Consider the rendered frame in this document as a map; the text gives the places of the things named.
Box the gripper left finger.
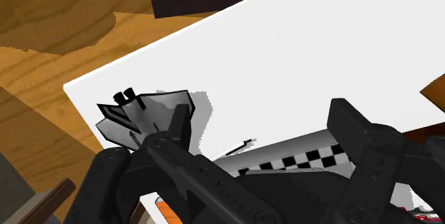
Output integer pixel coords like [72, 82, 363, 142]
[63, 103, 287, 224]

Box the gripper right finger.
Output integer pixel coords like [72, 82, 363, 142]
[326, 97, 445, 224]

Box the white pen with black tip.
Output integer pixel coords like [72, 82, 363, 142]
[209, 138, 253, 162]

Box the orange and white object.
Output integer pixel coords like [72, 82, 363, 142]
[154, 196, 184, 224]

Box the grey box with checkered band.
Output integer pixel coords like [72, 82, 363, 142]
[213, 128, 356, 178]

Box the grey toy jet plane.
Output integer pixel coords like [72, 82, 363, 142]
[95, 87, 196, 152]

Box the red and white object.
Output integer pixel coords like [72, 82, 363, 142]
[398, 205, 445, 224]

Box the brown wooden object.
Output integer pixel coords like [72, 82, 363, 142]
[419, 73, 445, 114]

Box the white table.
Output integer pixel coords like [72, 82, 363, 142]
[63, 0, 445, 224]

